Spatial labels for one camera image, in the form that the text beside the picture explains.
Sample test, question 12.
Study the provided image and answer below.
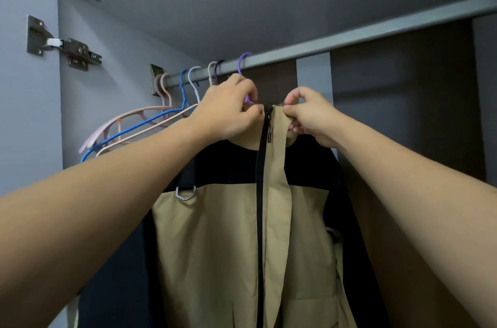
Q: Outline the person's left hand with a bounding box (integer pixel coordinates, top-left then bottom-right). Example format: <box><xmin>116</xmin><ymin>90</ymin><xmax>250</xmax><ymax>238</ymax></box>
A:
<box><xmin>186</xmin><ymin>73</ymin><xmax>267</xmax><ymax>145</ymax></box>

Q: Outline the person's right hand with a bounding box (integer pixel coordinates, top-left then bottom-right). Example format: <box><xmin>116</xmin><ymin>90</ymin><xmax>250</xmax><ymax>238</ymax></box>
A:
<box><xmin>281</xmin><ymin>86</ymin><xmax>348</xmax><ymax>148</ymax></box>

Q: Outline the purple wire hanger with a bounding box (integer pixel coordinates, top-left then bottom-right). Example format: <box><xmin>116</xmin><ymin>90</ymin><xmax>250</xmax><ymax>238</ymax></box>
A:
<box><xmin>235</xmin><ymin>51</ymin><xmax>255</xmax><ymax>105</ymax></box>

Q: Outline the white wardrobe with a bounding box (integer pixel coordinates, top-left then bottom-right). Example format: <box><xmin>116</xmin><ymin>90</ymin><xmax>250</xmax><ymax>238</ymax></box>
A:
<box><xmin>0</xmin><ymin>0</ymin><xmax>497</xmax><ymax>328</ymax></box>

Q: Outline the khaki and black jacket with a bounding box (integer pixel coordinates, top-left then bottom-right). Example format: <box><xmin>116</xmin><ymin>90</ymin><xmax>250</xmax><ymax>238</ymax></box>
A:
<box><xmin>78</xmin><ymin>102</ymin><xmax>389</xmax><ymax>328</ymax></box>

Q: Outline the white wardrobe door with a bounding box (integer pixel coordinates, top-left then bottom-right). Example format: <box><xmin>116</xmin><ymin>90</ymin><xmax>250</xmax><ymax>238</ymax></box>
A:
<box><xmin>0</xmin><ymin>0</ymin><xmax>63</xmax><ymax>201</ymax></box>

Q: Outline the person's left forearm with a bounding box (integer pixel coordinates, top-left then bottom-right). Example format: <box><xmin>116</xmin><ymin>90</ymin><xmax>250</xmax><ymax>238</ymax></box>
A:
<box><xmin>0</xmin><ymin>116</ymin><xmax>209</xmax><ymax>328</ymax></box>

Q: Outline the person's right forearm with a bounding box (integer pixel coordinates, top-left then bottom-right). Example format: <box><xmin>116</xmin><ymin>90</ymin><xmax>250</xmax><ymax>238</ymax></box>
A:
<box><xmin>332</xmin><ymin>113</ymin><xmax>497</xmax><ymax>328</ymax></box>

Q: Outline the metal hanging rod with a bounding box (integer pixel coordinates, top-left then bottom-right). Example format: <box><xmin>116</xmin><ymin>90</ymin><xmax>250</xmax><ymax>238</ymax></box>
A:
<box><xmin>159</xmin><ymin>0</ymin><xmax>497</xmax><ymax>86</ymax></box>

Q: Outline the metal door hinge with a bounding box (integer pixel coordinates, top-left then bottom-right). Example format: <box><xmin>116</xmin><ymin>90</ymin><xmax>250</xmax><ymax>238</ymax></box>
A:
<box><xmin>25</xmin><ymin>15</ymin><xmax>103</xmax><ymax>72</ymax></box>

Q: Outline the brass rod bracket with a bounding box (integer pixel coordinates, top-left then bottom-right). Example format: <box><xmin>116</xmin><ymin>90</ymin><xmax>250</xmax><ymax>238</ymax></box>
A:
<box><xmin>150</xmin><ymin>65</ymin><xmax>166</xmax><ymax>97</ymax></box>

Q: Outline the row of coloured wire hangers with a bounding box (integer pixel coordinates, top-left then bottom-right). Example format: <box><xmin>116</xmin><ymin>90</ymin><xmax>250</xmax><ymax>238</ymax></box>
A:
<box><xmin>78</xmin><ymin>60</ymin><xmax>234</xmax><ymax>163</ymax></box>

